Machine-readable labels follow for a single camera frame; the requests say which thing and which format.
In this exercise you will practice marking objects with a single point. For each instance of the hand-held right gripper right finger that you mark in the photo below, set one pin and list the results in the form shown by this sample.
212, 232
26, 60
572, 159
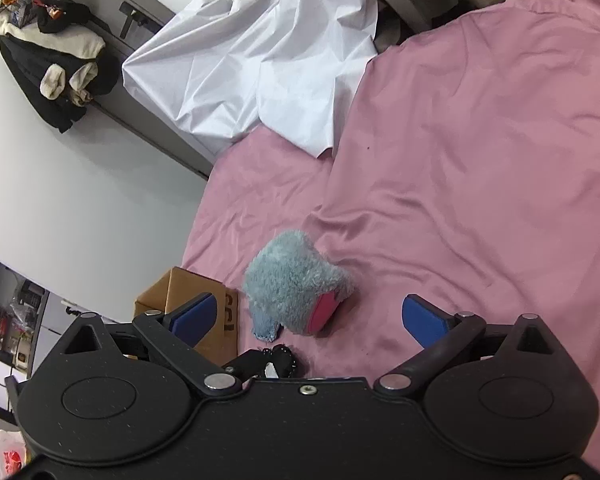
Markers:
425, 321

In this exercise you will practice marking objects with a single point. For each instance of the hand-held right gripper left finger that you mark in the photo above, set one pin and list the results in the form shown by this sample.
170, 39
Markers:
196, 317

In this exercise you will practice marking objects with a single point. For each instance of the brown cardboard box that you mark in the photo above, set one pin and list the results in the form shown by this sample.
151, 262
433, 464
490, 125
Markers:
155, 295

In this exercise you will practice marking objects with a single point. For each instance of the blue knitted cloth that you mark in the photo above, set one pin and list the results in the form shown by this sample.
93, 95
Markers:
266, 326

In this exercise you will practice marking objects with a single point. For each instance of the black fabric item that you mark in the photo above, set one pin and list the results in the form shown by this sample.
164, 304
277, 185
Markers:
267, 360

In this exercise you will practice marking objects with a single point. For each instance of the grey fluffy plush toy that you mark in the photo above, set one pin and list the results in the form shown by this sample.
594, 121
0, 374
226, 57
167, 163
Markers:
292, 280

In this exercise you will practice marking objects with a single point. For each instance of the white cabinet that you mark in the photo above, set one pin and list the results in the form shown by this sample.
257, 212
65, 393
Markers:
50, 320

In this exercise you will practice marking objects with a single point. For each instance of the pink bed sheet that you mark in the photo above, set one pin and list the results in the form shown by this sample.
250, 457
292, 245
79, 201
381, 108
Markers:
480, 160

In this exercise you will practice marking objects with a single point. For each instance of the grey door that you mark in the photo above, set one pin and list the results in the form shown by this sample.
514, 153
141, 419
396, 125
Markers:
145, 90

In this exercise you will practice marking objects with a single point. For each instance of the white sheet cover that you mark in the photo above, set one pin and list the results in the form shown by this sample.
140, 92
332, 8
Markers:
240, 60

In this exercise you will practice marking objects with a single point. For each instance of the black hanging jacket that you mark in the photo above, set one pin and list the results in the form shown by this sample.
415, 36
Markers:
60, 75

